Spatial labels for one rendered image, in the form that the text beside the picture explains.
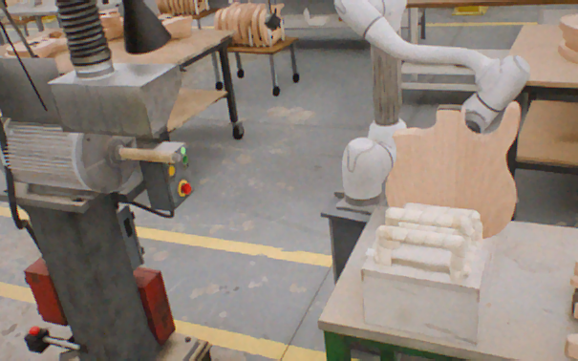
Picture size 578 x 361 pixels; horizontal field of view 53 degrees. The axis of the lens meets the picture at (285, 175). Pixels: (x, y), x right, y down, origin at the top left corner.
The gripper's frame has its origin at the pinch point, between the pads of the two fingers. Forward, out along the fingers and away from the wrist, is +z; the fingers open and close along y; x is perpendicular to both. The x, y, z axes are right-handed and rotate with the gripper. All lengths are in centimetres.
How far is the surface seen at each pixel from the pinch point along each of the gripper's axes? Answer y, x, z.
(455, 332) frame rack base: -8, -19, 51
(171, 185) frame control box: 95, -14, 13
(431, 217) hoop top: -0.6, 5.7, 41.5
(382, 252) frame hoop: 9, 0, 50
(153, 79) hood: 68, 37, 44
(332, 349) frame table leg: 22, -32, 52
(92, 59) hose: 85, 42, 46
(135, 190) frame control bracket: 105, -13, 20
